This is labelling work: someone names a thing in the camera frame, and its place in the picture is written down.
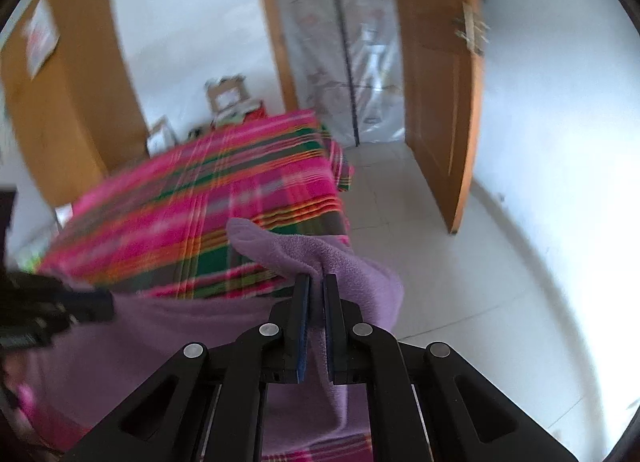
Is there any clear plastic door curtain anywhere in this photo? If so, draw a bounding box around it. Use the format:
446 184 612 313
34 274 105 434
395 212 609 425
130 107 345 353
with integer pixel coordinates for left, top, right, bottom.
272 0 406 145

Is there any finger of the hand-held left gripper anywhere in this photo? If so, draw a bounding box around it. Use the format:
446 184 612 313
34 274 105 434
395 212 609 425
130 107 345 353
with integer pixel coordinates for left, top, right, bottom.
64 287 115 324

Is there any brown cardboard box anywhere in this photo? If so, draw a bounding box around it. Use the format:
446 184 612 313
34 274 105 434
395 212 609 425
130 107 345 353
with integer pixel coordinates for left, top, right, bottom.
205 75 248 116

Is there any white cardboard box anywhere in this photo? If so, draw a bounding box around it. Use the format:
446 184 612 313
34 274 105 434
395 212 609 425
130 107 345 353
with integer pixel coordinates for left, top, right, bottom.
146 116 177 155

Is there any white plastic bag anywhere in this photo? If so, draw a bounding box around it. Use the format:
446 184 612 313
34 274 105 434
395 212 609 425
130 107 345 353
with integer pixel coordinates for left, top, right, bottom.
25 0 61 80

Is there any wooden door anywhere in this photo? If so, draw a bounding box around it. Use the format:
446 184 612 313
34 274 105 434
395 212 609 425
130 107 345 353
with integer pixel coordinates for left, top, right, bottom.
387 0 488 235

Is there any wooden wardrobe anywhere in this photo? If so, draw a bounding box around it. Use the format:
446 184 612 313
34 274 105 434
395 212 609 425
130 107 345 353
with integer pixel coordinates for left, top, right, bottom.
0 0 151 210

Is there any purple fleece garment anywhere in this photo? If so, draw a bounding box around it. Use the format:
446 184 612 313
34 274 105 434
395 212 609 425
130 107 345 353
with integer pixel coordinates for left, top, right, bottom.
25 217 405 455

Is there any pink plaid bed sheet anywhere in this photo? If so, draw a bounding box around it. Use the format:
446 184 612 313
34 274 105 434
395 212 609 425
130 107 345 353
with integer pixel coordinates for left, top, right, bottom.
15 110 356 462

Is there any wooden door frame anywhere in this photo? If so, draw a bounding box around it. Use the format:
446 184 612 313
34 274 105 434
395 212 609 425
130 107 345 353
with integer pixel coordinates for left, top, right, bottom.
250 0 301 113

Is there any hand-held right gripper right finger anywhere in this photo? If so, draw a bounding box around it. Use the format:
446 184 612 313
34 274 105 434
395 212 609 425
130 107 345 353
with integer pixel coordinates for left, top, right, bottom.
322 273 578 462

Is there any metal door handle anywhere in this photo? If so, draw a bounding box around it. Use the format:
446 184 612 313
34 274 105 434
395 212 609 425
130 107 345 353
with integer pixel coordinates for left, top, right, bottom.
452 2 491 57

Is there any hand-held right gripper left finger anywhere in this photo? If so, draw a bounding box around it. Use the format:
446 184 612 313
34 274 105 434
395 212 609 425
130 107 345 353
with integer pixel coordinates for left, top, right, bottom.
60 273 312 462

